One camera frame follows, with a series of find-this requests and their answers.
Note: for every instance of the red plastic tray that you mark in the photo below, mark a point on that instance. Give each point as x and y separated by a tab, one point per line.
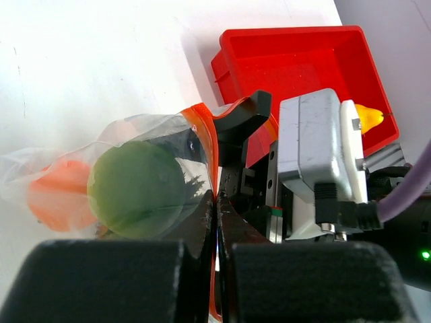
289	62

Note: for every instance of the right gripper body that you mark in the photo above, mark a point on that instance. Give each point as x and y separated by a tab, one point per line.
256	193

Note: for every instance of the yellow toy lemon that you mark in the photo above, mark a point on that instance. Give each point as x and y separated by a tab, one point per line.
369	117

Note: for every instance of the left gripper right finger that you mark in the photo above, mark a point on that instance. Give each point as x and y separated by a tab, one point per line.
305	282

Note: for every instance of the aluminium mounting rail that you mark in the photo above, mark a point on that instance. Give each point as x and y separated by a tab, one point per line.
390	155

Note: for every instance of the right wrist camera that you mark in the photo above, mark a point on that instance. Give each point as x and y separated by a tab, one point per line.
320	160

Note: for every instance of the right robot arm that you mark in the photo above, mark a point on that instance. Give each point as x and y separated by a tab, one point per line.
402	205

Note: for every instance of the green toy lime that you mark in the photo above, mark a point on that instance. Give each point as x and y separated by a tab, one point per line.
132	198

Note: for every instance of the toy pineapple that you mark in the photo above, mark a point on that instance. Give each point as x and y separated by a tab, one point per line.
193	195

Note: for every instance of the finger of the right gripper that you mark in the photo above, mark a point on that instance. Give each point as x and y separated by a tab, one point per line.
244	118
165	147

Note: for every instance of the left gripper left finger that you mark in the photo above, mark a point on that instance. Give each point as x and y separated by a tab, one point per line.
118	280

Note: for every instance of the clear zip top bag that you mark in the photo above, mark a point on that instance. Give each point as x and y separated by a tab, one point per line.
21	167

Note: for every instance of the toy orange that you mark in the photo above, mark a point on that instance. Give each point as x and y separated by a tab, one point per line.
58	199

